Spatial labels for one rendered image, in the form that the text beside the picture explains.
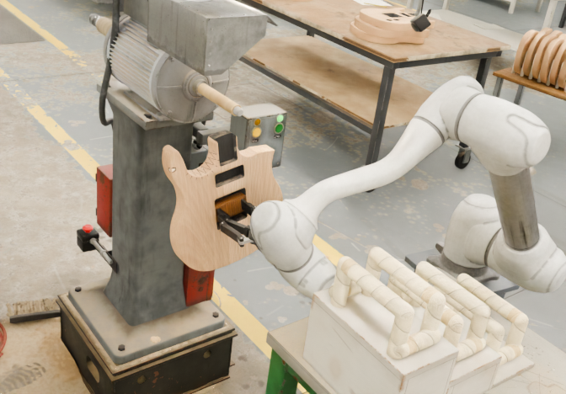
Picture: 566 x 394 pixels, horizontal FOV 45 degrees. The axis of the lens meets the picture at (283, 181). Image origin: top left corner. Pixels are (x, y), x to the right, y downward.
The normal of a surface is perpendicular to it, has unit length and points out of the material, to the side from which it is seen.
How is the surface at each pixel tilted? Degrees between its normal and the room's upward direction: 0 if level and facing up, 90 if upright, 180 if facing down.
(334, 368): 90
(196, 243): 88
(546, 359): 0
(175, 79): 87
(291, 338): 0
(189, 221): 88
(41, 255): 0
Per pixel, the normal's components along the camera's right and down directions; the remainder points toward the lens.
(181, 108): 0.52, 0.54
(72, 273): 0.12, -0.89
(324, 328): -0.81, 0.17
